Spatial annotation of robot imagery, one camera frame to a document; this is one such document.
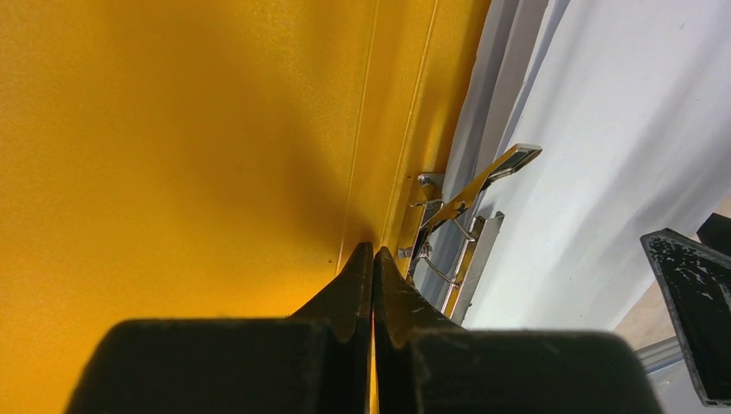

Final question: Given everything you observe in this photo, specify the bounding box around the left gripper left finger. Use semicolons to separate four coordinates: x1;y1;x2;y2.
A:
66;242;374;413

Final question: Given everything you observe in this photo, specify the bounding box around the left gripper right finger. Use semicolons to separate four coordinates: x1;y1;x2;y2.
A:
373;248;661;413

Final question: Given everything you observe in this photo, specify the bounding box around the white paper sheet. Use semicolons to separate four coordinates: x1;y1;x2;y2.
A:
443;1;730;330

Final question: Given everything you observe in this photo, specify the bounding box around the metal folder clip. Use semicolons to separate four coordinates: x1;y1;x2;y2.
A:
397;143;542;325

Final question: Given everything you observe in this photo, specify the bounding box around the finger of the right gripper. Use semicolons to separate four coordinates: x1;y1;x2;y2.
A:
640;213;730;407

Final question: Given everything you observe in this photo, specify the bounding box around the orange plastic folder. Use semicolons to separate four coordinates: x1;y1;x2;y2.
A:
1;1;490;413

